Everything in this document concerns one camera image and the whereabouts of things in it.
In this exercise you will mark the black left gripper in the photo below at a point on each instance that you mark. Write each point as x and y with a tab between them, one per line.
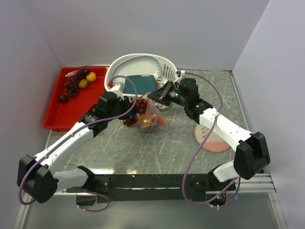
125	101

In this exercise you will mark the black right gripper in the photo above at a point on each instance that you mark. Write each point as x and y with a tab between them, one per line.
161	95

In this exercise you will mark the clear zip bag orange zipper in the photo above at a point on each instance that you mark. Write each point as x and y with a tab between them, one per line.
159	125

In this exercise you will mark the dark red grape bunch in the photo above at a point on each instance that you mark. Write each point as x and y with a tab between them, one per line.
137	113

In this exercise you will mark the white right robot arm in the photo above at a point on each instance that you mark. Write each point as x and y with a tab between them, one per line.
251	150

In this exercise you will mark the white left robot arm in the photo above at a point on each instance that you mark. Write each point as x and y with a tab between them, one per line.
38	176

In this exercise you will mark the teal square plate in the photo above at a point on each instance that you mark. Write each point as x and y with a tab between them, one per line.
143	83

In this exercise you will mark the white plastic dish basket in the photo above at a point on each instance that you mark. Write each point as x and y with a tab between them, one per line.
168	74

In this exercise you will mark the yellow toy lemon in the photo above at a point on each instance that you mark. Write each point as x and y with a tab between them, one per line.
83	84
91	77

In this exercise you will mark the white oval plate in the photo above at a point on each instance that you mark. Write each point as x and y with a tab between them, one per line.
135	65

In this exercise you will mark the purple toy eggplant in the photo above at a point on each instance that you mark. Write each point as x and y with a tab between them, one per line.
79	72

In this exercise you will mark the red plastic tray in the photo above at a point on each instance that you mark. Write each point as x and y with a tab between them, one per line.
63	116

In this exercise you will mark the pink cream round plate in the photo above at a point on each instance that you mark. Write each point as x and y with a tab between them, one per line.
214	143

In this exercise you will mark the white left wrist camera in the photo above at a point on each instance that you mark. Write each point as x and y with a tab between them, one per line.
118	88

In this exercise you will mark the black base frame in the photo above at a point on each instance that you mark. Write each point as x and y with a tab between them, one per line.
196	188

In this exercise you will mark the aluminium rail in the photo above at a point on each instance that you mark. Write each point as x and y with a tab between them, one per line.
260	183

